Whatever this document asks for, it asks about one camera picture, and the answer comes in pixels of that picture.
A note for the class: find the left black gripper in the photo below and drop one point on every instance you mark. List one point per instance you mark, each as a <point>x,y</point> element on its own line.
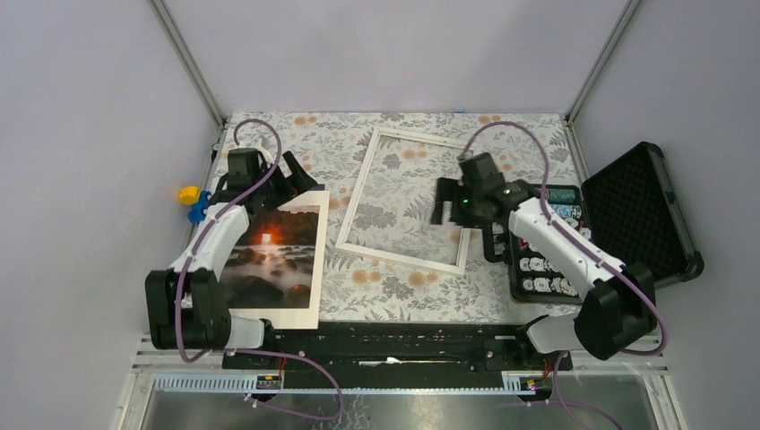
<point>297,183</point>

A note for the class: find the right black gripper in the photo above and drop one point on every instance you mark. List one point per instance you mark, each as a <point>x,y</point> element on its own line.
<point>448,190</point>

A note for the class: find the white picture frame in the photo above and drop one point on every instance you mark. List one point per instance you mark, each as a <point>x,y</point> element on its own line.
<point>388,216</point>

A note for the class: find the sunset photo with white mat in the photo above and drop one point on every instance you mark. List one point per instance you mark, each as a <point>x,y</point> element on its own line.
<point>275,270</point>

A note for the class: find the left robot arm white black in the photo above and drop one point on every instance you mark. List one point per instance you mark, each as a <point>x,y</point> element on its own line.
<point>185,304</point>

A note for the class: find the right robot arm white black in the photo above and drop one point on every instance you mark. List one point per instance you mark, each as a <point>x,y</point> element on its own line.
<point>617,306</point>

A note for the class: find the floral patterned table mat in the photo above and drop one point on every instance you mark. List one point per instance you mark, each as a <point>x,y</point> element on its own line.
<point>331,148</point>

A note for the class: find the yellow blue toy car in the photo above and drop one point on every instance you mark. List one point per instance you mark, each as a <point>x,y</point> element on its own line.
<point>197,200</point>

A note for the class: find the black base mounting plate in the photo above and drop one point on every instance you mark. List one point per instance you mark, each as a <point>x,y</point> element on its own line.
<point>398,355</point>

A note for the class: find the black foam lined case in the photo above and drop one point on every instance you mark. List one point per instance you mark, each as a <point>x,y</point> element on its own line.
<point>629,209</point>

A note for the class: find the aluminium rail frame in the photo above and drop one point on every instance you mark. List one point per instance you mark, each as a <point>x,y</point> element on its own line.
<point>208,374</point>

